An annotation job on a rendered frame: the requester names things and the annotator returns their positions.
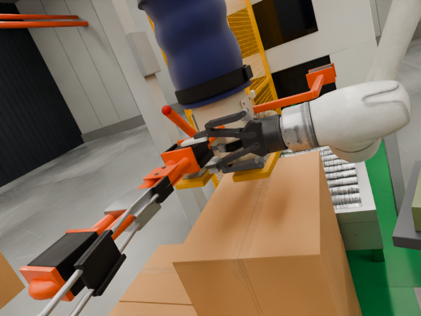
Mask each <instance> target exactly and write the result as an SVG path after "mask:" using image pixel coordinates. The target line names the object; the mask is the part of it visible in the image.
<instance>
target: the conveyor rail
mask: <svg viewBox="0 0 421 316"><path fill-rule="evenodd" d="M355 167H356V174H357V178H358V185H359V189H360V196H361V203H362V206H363V207H367V206H375V203H374V200H373V194H372V190H371V186H370V182H369V178H368V174H367V171H366V165H365V161H363V162H358V163H355ZM375 207H376V206H375Z"/></svg>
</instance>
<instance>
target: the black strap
mask: <svg viewBox="0 0 421 316"><path fill-rule="evenodd" d="M252 77H253V74H252V70H251V66H250V65H243V66H242V67H240V68H238V69H236V70H234V71H232V72H229V73H227V74H225V75H222V76H219V77H217V78H215V79H212V80H209V81H207V82H204V83H201V84H199V85H196V86H193V87H190V88H186V89H184V90H179V91H175V96H176V97H177V101H178V103H179V104H181V105H185V104H189V103H194V102H197V101H200V100H203V99H206V98H209V97H212V96H214V95H218V94H220V93H222V92H225V91H228V90H230V89H232V88H235V87H237V86H239V85H241V84H243V83H245V82H247V81H248V80H249V79H251V78H252Z"/></svg>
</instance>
